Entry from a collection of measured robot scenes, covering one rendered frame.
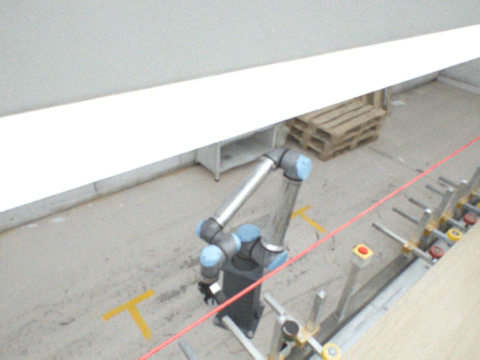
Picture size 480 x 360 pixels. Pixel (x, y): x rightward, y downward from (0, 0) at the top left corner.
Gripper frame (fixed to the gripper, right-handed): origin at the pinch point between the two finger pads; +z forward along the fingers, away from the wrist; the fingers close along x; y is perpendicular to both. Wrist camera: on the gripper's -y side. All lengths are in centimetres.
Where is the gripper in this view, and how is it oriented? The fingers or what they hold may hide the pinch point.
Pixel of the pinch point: (211, 305)
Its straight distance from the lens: 185.7
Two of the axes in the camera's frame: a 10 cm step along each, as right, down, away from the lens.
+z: -0.7, 8.1, 5.8
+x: -7.5, 3.4, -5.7
